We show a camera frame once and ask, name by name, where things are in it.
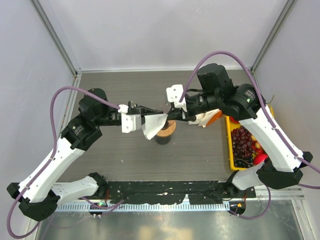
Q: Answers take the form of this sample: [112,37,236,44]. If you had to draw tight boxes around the white paper sheet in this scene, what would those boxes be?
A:
[141,113,168,140]

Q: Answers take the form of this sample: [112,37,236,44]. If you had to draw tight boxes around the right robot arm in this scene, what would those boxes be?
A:
[166,63,313,197]

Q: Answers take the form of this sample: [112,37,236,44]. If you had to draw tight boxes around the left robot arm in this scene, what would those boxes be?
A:
[7,88,168,222]

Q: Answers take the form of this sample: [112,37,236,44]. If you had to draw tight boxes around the white coffee filter stack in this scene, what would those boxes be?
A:
[188,110,216,128]

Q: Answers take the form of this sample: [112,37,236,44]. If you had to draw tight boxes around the red apple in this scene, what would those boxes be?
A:
[229,116,239,124]

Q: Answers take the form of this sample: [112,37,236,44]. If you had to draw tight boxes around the yellow plastic tray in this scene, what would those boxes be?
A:
[225,116,267,171]

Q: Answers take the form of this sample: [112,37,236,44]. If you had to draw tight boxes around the dark red grape bunch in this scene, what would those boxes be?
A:
[230,125,255,169]

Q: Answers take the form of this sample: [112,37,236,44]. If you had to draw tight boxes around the small red cherries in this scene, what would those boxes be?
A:
[250,135,264,155]

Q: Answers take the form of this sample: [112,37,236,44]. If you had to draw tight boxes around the red pepper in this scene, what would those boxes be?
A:
[253,153,268,166]

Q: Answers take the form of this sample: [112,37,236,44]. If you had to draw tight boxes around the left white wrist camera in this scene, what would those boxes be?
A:
[118,104,143,134]

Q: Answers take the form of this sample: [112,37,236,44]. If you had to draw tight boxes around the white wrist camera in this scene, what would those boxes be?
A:
[165,84,187,112]
[118,104,143,134]

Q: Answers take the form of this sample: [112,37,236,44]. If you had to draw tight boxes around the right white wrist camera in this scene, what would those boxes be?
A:
[165,84,187,112]

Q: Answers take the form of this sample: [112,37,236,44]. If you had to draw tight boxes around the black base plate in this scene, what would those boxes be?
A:
[87,180,256,205]

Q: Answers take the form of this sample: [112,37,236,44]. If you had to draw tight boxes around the white slotted cable duct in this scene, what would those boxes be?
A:
[56,201,230,212]

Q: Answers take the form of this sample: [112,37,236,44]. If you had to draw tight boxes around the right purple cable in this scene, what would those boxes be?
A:
[179,50,320,220]

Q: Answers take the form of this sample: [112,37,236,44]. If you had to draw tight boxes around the aluminium frame rail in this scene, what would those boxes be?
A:
[31,179,305,203]

